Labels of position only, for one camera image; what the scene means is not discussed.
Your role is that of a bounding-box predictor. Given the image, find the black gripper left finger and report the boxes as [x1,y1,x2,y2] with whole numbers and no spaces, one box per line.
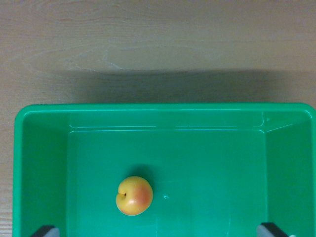
[30,225,60,237]

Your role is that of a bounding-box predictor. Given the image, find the green plastic bin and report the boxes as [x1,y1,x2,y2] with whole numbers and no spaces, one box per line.
[12,103,316,237]

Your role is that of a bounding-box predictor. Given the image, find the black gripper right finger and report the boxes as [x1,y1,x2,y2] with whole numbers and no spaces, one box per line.
[256,222,290,237]

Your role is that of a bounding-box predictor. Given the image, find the yellow orange peach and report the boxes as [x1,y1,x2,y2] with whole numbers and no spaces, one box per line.
[115,176,154,217]

